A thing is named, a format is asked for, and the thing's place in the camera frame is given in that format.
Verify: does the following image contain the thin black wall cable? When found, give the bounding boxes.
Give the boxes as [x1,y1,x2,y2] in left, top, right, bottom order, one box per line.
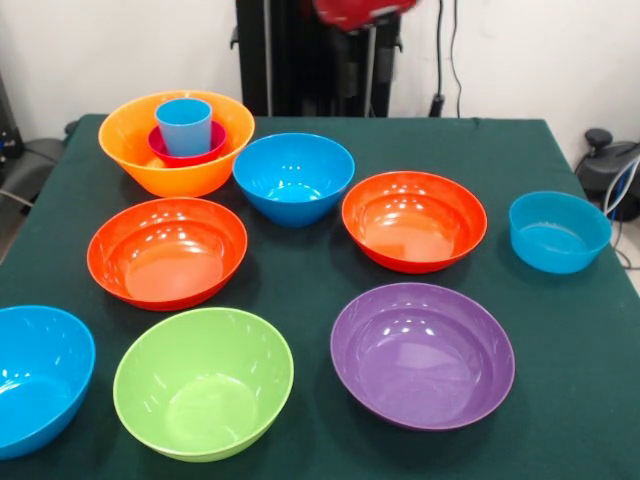
[449,0,464,119]

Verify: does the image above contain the medium blue bowl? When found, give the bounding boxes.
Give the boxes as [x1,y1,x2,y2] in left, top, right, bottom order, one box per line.
[232,132,356,229]

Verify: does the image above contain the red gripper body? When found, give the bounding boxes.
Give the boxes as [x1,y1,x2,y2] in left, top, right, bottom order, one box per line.
[312,0,420,35]

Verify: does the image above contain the dark green table cloth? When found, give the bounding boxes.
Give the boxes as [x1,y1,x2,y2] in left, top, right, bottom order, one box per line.
[0,113,640,480]

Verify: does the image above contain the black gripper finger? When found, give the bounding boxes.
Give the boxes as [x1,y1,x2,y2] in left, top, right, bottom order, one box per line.
[343,32,361,99]
[380,44,397,84]

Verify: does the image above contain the blue and white cables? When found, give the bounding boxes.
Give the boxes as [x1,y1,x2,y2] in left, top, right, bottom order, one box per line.
[602,154,640,271]

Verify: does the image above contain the large orange bowl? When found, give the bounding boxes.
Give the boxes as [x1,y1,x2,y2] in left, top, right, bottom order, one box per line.
[98,90,257,199]

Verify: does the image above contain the low blue ridged bowl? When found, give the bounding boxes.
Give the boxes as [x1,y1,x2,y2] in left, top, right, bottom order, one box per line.
[508,191,612,276]

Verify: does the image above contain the large blue bowl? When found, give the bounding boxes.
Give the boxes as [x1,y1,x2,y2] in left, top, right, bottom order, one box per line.
[0,305,97,461]

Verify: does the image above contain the small pink bowl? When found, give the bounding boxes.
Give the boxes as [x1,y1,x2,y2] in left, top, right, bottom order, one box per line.
[147,119,229,169]

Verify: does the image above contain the green bowl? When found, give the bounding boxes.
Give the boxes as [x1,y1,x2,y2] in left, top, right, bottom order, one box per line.
[112,307,295,463]

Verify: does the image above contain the blue cup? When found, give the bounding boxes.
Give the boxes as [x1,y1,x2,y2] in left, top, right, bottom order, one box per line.
[154,98,214,156]

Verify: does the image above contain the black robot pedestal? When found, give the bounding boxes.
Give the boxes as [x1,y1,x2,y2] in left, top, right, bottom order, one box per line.
[230,0,404,119]

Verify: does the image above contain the black cable with plug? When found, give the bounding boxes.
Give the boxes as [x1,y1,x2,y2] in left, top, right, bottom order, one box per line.
[429,0,447,119]

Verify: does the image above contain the purple bowl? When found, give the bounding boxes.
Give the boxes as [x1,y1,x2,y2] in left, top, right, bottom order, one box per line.
[329,282,516,432]

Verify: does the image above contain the red-orange bowl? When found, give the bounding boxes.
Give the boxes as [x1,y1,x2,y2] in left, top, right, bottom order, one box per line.
[341,170,489,275]
[86,197,249,312]

